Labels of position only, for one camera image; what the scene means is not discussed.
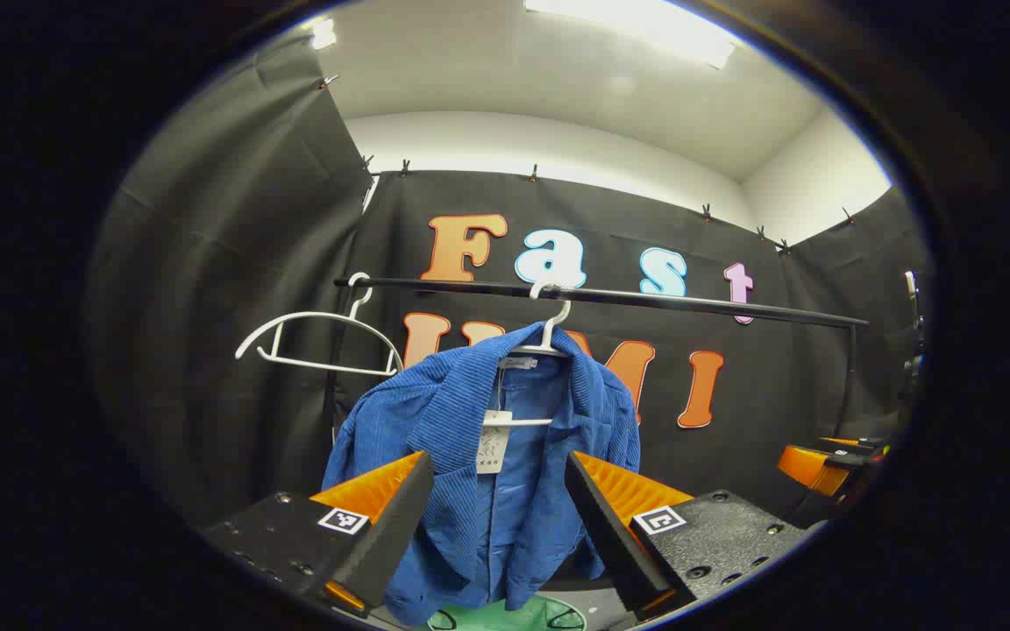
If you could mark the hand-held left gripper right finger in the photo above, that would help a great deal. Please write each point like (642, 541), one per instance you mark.
(610, 543)

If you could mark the white plastic clothes hanger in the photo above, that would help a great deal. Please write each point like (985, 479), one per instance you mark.
(549, 337)
(316, 315)

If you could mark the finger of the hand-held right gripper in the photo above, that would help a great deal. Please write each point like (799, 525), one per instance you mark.
(812, 466)

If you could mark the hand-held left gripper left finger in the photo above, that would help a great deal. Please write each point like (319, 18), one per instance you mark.
(391, 543)

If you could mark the green laundry hamper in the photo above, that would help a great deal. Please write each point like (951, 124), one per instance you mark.
(522, 618)

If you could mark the small ceiling light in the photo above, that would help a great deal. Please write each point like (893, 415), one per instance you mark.
(323, 33)

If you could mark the black clothes rack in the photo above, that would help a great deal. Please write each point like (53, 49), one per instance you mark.
(645, 298)

